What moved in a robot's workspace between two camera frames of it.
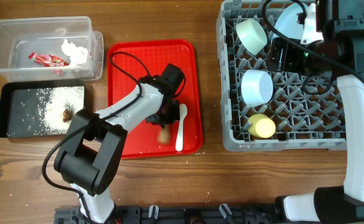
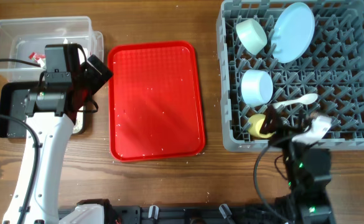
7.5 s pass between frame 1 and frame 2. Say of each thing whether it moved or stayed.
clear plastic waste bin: stayed
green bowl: stayed
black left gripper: moved
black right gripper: moved
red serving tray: stayed
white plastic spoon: moved
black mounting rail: stayed
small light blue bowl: stayed
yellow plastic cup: stayed
